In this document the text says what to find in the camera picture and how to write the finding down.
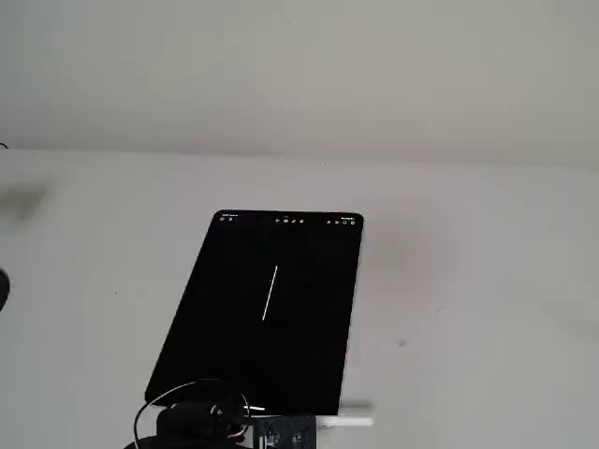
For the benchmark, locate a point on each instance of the white apple pencil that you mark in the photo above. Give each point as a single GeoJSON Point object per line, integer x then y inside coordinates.
{"type": "Point", "coordinates": [346, 421]}

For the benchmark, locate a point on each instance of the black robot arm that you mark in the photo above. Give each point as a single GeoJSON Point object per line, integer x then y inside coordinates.
{"type": "Point", "coordinates": [192, 421]}

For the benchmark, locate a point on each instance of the black screen silver ipad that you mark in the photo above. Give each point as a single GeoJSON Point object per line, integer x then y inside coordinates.
{"type": "Point", "coordinates": [281, 351]}

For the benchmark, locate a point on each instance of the black round object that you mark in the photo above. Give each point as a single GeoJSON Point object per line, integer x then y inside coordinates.
{"type": "Point", "coordinates": [4, 290]}

